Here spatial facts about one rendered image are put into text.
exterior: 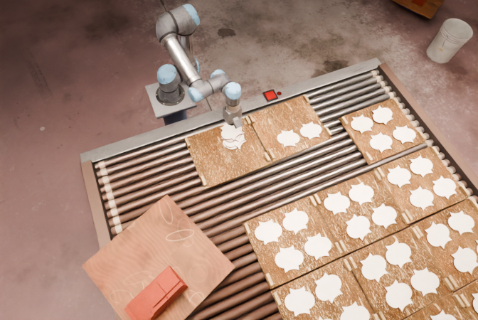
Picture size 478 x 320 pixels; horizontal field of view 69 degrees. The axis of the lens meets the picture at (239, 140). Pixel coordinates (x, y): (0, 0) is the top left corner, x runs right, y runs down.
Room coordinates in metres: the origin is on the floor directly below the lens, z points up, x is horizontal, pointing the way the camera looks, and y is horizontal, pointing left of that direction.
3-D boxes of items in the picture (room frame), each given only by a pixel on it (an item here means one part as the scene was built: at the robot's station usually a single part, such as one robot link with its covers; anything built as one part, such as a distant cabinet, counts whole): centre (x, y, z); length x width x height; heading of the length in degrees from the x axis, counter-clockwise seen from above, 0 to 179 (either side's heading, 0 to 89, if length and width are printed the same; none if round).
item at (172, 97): (1.35, 0.48, 0.93); 0.15 x 0.15 x 0.10
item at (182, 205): (0.88, -0.24, 0.90); 1.95 x 0.05 x 0.05; 118
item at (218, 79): (1.11, 0.13, 1.35); 0.11 x 0.11 x 0.08; 39
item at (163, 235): (0.26, 0.32, 1.03); 0.50 x 0.50 x 0.02; 50
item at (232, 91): (1.05, 0.05, 1.35); 0.09 x 0.08 x 0.11; 39
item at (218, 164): (0.95, 0.07, 0.93); 0.41 x 0.35 x 0.02; 118
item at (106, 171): (1.19, -0.08, 0.90); 1.95 x 0.05 x 0.05; 118
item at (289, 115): (1.15, -0.30, 0.93); 0.41 x 0.35 x 0.02; 119
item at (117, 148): (1.29, -0.03, 0.89); 2.08 x 0.09 x 0.06; 118
